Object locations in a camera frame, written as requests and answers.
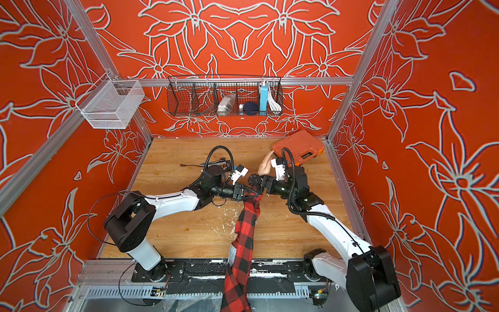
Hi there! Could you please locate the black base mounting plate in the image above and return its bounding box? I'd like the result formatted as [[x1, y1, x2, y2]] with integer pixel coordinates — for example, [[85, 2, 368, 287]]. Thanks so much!
[[131, 259, 331, 298]]

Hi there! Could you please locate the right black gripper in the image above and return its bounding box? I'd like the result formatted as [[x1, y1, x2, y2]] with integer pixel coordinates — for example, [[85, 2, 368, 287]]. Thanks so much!
[[251, 176, 298, 202]]

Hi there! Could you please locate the silver pouch in basket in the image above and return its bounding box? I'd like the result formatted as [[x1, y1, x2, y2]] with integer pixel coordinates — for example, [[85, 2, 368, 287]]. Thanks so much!
[[217, 94, 237, 116]]

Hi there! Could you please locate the dark blue round object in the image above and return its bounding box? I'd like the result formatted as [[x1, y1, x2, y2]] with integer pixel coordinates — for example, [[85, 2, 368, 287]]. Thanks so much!
[[242, 101, 259, 116]]

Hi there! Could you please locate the red plaid sleeved forearm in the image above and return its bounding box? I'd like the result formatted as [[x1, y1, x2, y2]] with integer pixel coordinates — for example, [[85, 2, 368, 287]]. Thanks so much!
[[220, 196, 262, 312]]

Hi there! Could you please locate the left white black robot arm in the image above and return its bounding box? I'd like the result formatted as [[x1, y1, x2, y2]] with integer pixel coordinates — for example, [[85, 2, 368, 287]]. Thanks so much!
[[103, 146, 259, 276]]

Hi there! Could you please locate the black wire wall basket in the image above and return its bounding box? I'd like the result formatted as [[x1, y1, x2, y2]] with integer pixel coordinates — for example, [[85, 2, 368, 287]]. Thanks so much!
[[166, 75, 284, 117]]

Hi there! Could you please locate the black wrist watch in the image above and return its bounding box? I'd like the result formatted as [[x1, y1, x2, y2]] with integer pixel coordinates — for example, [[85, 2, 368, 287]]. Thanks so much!
[[248, 174, 262, 188]]

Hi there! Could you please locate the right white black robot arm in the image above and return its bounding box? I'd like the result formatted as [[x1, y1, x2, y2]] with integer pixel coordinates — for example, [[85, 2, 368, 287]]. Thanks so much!
[[248, 148, 401, 311]]

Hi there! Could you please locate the orange plastic tool case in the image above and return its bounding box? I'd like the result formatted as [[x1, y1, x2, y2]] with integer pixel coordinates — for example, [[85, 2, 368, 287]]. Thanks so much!
[[272, 130, 325, 166]]

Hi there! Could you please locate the clear plastic wall bin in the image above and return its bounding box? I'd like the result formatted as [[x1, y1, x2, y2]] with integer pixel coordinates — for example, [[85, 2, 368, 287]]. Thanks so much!
[[76, 80, 144, 129]]

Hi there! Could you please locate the mannequin hand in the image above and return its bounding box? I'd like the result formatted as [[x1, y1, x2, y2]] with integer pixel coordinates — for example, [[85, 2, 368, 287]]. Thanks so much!
[[257, 150, 274, 176]]

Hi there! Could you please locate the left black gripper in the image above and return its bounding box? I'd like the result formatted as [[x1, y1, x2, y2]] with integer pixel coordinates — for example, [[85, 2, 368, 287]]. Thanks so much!
[[211, 185, 258, 203]]

